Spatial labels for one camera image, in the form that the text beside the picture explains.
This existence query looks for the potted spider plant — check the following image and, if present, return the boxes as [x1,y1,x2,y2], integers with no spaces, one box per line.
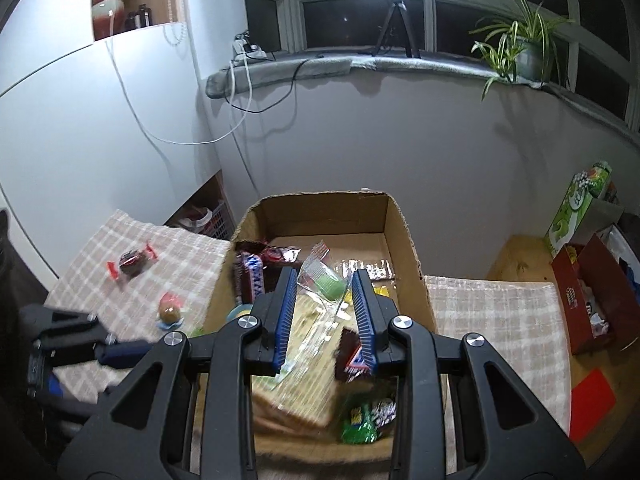
[470,0,577,102]

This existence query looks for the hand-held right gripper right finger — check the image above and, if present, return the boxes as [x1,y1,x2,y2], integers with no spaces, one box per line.
[351,268,587,480]

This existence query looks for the brown chocolate bar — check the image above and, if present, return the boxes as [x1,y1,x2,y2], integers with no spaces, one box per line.
[232,252,266,307]

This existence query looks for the grey windowsill cloth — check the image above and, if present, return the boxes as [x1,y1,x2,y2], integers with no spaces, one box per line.
[206,54,640,134]

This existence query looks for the white power strip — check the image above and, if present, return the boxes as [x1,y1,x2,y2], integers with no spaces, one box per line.
[231,32,269,64]

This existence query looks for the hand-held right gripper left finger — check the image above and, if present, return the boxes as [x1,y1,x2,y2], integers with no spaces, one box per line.
[57,266,301,480]

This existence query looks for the clear packet with green candy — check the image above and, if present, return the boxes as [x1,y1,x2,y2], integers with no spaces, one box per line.
[295,240,352,312]

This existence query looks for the black cable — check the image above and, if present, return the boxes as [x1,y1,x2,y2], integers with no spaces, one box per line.
[229,54,327,196]

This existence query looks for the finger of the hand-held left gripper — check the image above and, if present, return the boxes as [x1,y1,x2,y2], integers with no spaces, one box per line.
[94,339,154,370]
[19,305,119,347]

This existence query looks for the white bead string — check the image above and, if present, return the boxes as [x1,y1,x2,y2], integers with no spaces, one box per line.
[166,0,186,49]

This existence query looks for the green snack packet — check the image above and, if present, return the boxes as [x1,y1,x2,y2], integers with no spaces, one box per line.
[340,396,382,447]

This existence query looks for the black tripod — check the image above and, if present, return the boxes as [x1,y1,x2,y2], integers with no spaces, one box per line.
[370,0,422,59]

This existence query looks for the white plastic basket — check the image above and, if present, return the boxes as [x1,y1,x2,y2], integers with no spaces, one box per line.
[196,200,236,242]

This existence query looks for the dark purple snack packet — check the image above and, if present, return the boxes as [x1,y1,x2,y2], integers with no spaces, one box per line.
[371,397,399,429]

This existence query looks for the dark candy with red ends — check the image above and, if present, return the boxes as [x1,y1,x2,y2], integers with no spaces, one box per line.
[106,242,160,282]

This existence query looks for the dark packet with red circle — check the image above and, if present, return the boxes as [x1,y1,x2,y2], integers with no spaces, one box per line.
[235,241,304,267]

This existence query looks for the red paper card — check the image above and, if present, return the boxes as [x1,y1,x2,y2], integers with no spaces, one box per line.
[570,367,617,444]

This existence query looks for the green printed box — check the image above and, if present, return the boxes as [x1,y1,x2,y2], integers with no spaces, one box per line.
[544,161,614,257]

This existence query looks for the checked tablecloth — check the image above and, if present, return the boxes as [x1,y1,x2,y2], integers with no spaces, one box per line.
[44,208,572,480]

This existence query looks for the dark packet with red-blue print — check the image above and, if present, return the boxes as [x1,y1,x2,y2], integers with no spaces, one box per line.
[333,327,376,384]

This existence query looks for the white cable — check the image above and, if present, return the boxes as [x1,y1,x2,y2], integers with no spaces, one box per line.
[105,40,254,147]

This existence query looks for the pink round candy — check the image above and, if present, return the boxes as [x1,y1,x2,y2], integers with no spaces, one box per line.
[156,292,189,334]

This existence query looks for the dark glass bottles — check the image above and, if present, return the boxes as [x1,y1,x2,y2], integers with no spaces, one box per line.
[125,4,156,29]

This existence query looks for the red cardboard box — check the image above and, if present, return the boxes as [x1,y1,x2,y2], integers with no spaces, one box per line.
[551,233,640,357]

